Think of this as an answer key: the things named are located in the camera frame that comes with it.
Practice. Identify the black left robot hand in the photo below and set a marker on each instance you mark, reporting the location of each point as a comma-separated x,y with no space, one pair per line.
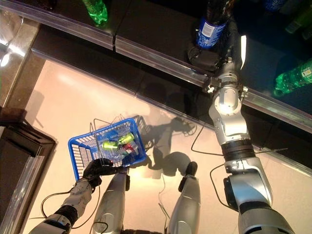
97,170

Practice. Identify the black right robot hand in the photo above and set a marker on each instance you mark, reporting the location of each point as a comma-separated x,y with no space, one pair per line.
232,48

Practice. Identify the small Pepsi cola bottle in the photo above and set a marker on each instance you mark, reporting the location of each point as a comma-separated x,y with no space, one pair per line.
209,31
274,5

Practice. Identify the blue plastic shopping basket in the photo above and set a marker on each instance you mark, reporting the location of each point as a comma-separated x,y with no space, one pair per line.
83,140

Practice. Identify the clear water bottle red label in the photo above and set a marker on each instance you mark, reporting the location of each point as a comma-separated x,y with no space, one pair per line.
129,148

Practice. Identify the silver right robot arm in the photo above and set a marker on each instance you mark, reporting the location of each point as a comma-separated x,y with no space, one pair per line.
229,117

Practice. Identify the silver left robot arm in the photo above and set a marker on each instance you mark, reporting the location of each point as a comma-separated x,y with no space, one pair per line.
75,197

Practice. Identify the small green Sprite bottle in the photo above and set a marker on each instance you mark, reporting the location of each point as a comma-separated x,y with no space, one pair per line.
97,11
292,78

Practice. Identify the dark robot torso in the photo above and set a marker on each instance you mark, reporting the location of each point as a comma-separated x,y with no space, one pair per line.
146,231

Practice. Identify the pale held object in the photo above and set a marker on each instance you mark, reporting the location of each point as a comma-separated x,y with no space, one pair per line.
186,204

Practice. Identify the dark base plinth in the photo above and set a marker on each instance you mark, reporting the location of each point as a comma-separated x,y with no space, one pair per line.
22,61

